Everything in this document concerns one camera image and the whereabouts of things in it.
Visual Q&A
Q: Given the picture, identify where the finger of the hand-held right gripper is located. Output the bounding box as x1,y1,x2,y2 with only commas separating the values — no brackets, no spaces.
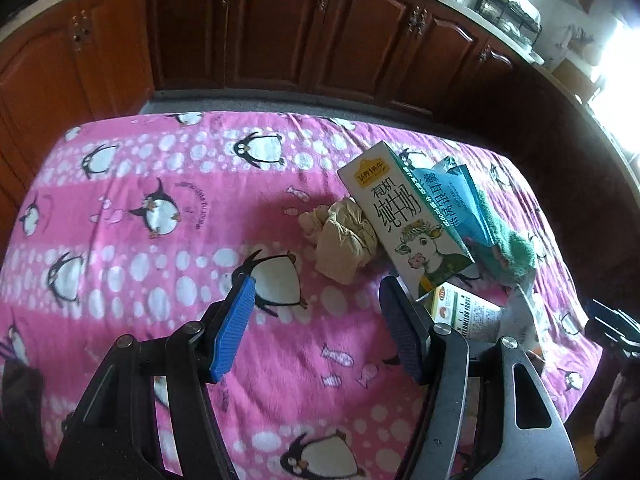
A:
584,299,640,361

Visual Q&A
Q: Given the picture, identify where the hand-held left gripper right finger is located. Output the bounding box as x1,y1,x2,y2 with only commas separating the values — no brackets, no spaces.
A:
380,275,583,480

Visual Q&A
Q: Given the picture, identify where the pink penguin blanket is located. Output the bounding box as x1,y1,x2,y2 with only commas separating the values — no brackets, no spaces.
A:
0,110,603,480

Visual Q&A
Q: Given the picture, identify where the black wire dish rack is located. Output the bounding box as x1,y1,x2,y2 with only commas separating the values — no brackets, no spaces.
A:
475,0,544,47

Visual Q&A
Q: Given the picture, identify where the brown wooden kitchen cabinet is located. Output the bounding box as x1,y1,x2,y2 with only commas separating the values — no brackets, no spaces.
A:
0,0,640,261

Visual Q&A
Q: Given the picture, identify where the blue snack packet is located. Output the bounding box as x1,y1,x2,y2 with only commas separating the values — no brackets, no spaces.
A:
425,157,501,248

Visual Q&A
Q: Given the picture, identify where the small white orange box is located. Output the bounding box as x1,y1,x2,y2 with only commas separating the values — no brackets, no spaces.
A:
417,282,503,343

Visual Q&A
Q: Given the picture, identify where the beige cloth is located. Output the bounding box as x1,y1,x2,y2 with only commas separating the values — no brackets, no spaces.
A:
299,197,383,286

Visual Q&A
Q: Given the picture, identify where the white green milk carton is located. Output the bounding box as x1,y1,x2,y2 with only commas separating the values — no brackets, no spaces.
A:
337,141,476,298

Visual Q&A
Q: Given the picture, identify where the green towel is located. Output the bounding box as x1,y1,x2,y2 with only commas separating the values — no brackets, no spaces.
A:
470,180,538,286

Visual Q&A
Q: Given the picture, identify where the white plastic bag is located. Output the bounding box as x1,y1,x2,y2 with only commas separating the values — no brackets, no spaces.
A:
495,280,546,361

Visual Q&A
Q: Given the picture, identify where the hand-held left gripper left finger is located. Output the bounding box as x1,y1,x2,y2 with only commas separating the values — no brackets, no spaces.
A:
52,272,258,480

